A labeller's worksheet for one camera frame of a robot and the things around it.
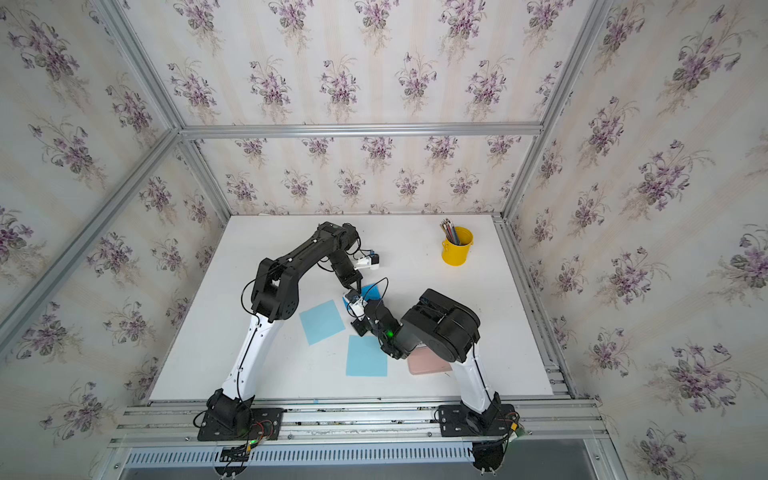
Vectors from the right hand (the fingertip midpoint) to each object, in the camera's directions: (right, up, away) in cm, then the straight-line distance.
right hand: (355, 307), depth 95 cm
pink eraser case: (+19, -8, -22) cm, 30 cm away
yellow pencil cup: (+35, +17, +9) cm, 40 cm away
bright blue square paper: (+5, +5, -1) cm, 7 cm away
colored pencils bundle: (+31, +25, +1) cm, 40 cm away
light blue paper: (-10, -3, -4) cm, 11 cm away
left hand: (+1, +5, +4) cm, 6 cm away
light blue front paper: (+4, -12, -10) cm, 16 cm away
